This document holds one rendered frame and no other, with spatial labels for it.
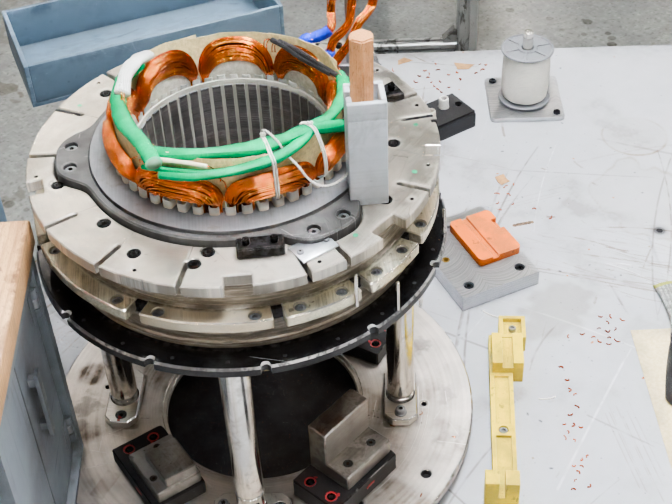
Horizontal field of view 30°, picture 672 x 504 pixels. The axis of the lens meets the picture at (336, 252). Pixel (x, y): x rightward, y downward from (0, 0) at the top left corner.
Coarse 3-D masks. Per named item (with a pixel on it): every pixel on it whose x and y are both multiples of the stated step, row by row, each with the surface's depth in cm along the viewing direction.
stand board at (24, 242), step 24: (0, 240) 95; (24, 240) 94; (0, 264) 92; (24, 264) 94; (0, 288) 91; (24, 288) 93; (0, 312) 89; (0, 336) 87; (0, 360) 85; (0, 384) 84; (0, 408) 84
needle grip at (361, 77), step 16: (352, 32) 84; (368, 32) 84; (352, 48) 83; (368, 48) 83; (352, 64) 84; (368, 64) 84; (352, 80) 85; (368, 80) 85; (352, 96) 86; (368, 96) 86
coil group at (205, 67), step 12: (228, 36) 100; (240, 36) 100; (204, 48) 100; (228, 48) 100; (240, 48) 100; (252, 48) 100; (264, 48) 100; (204, 60) 101; (216, 60) 101; (228, 60) 101; (240, 60) 101; (252, 60) 101; (264, 60) 101; (204, 72) 101; (264, 72) 101
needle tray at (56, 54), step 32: (64, 0) 121; (96, 0) 123; (128, 0) 124; (160, 0) 125; (192, 0) 127; (224, 0) 128; (256, 0) 126; (32, 32) 122; (64, 32) 123; (96, 32) 124; (128, 32) 124; (160, 32) 124; (192, 32) 117; (32, 64) 113; (64, 64) 114; (96, 64) 115; (32, 96) 114; (64, 96) 116
